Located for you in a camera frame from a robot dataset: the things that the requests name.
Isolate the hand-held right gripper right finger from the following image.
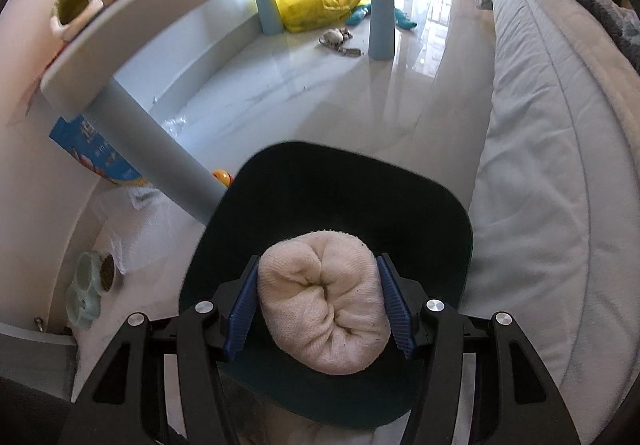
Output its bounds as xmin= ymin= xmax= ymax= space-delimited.
xmin=375 ymin=253 xmax=581 ymax=445

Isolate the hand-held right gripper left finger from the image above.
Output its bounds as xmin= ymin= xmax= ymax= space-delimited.
xmin=57 ymin=255 xmax=261 ymax=445

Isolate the cream sock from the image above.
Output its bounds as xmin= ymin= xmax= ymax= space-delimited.
xmin=257 ymin=230 xmax=394 ymax=376

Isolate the clear plastic sheet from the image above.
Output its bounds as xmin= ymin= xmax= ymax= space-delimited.
xmin=94 ymin=184 xmax=202 ymax=277

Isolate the green pet bowl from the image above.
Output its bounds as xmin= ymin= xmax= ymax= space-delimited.
xmin=64 ymin=250 xmax=126 ymax=331

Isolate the white bed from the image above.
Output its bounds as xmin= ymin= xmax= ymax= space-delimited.
xmin=450 ymin=0 xmax=640 ymax=407

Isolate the grey cabinet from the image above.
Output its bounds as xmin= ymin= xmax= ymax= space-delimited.
xmin=0 ymin=322 xmax=77 ymax=402

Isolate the blue printed box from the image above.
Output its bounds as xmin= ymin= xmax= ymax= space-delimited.
xmin=49 ymin=115 xmax=152 ymax=186

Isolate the blue plush toy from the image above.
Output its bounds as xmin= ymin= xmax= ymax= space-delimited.
xmin=349 ymin=4 xmax=419 ymax=31

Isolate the light blue table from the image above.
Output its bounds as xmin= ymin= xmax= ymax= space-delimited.
xmin=40 ymin=0 xmax=397 ymax=227

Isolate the yellow plastic bag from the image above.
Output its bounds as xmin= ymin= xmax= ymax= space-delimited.
xmin=266 ymin=0 xmax=372 ymax=34

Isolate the green fuzzy slipper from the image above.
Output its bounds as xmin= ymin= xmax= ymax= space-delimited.
xmin=49 ymin=0 xmax=104 ymax=42

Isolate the grey plush keychain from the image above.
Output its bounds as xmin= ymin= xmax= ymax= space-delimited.
xmin=319 ymin=27 xmax=364 ymax=58

